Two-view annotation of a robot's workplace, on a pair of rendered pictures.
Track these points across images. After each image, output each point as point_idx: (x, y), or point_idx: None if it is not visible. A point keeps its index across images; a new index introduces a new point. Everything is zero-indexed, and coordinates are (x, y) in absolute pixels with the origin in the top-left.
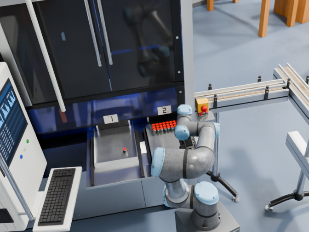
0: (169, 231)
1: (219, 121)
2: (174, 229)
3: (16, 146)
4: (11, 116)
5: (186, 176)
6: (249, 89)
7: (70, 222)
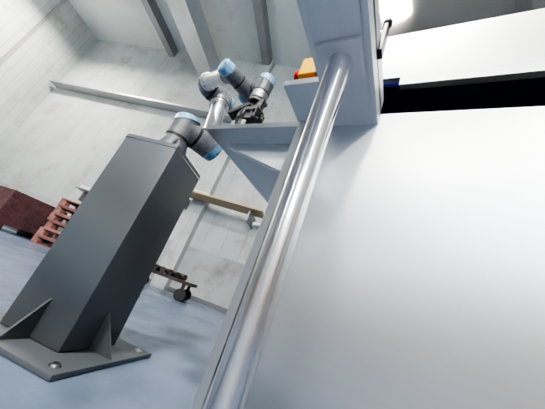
0: (185, 402)
1: (315, 95)
2: (179, 406)
3: None
4: None
5: (206, 98)
6: None
7: (257, 223)
